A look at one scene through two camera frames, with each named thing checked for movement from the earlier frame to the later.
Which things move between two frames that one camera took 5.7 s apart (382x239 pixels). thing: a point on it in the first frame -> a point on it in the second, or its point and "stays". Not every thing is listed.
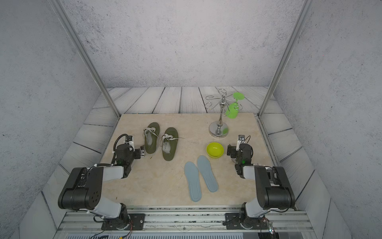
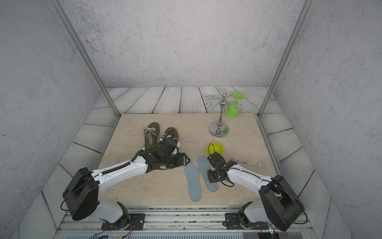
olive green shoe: x=151 y=133 stays
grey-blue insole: x=206 y=169 stays
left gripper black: x=138 y=155 -> x=182 y=161
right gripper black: x=233 y=149 -> x=210 y=178
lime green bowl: x=215 y=150 stays
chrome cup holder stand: x=218 y=129 stays
